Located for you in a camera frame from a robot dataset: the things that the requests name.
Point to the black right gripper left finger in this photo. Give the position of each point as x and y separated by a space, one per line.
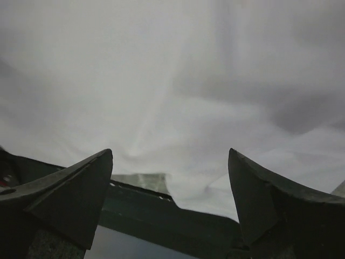
55 216

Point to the white t shirt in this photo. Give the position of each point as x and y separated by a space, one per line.
171 86

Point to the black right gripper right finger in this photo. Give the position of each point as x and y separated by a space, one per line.
280 218

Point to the black base beam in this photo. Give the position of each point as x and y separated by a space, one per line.
146 215

